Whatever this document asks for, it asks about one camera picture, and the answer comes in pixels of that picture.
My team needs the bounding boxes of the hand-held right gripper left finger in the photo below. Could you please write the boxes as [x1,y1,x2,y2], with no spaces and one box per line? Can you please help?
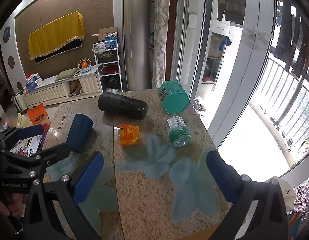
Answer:
[22,151,105,240]

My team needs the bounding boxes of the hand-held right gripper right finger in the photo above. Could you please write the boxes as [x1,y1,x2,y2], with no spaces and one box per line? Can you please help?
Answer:
[206,151,288,240]

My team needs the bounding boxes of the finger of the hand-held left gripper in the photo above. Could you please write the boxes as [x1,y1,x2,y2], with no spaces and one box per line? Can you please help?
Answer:
[1,142,71,178]
[1,124,45,143]

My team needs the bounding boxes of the dark blue cup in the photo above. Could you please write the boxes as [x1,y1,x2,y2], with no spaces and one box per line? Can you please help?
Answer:
[66,114,94,153]

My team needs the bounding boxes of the person's left hand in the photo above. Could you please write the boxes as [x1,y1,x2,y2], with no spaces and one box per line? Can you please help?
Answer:
[0,194,24,217]

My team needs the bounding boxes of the pile of papers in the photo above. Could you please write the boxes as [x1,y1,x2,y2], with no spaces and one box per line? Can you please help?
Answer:
[11,134,43,156]

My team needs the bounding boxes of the orange bag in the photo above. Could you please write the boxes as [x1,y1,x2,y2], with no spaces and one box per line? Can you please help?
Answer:
[28,103,50,126]

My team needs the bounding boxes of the white suitcase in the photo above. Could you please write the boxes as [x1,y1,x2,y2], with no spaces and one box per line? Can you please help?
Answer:
[11,91,29,113]

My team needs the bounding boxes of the white tv cabinet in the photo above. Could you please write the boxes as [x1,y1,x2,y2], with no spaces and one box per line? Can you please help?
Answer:
[24,65,103,108]

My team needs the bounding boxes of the blue packet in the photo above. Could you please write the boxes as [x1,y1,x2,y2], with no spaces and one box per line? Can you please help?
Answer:
[25,73,43,91]

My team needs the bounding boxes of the orange transparent packet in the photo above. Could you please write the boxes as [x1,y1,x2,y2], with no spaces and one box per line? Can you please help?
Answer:
[119,124,141,146]

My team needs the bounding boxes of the clear green label bottle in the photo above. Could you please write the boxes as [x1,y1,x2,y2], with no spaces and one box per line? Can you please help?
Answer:
[166,116,192,148]

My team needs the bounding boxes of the white paper box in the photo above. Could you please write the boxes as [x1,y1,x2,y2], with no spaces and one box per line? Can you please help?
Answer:
[264,177,297,211]

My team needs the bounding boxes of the green cushion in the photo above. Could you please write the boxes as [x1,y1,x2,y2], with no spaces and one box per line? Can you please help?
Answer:
[56,68,80,81]

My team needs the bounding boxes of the white slippers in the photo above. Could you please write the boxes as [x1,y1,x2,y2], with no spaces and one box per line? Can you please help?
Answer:
[193,96,206,117]

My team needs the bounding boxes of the black cylindrical flask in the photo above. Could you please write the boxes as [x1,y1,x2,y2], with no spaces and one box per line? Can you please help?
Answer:
[98,92,148,120]

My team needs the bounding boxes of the black television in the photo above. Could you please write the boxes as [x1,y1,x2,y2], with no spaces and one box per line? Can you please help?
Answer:
[34,39,83,64]

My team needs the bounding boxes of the fruit basket with oranges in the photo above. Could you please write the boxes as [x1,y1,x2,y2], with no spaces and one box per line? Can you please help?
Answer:
[78,58,92,73]

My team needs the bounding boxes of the colourful printed cloth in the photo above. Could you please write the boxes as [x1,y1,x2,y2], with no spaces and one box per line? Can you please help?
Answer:
[287,177,309,240]

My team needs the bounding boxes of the teal hexagonal tin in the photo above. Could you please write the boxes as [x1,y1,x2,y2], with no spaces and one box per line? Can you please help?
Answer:
[158,81,190,115]

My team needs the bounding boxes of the white metal rack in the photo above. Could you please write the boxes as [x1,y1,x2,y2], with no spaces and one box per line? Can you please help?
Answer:
[92,39,123,93]

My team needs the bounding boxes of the yellow cloth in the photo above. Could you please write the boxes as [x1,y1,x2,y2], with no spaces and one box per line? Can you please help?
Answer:
[28,11,85,62]

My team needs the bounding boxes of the balcony railing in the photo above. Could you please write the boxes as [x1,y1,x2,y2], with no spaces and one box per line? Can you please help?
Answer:
[248,55,309,167]

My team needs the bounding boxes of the blue carton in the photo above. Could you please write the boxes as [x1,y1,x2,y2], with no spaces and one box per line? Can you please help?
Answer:
[105,35,118,50]

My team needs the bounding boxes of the cardboard box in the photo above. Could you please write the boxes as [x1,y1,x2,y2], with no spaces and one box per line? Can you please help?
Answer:
[92,26,118,42]

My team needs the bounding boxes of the blue hanging cloth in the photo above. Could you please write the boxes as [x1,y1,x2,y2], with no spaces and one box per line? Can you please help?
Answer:
[218,37,232,52]

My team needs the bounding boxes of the grey standing air conditioner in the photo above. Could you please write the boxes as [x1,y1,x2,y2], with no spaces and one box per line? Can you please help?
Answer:
[123,0,152,93]

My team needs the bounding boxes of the dark hanging clothes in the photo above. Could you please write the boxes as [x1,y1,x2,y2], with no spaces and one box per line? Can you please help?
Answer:
[274,0,309,78]

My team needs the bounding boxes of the patterned curtain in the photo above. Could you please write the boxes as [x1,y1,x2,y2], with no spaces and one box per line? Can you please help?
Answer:
[152,0,171,89]

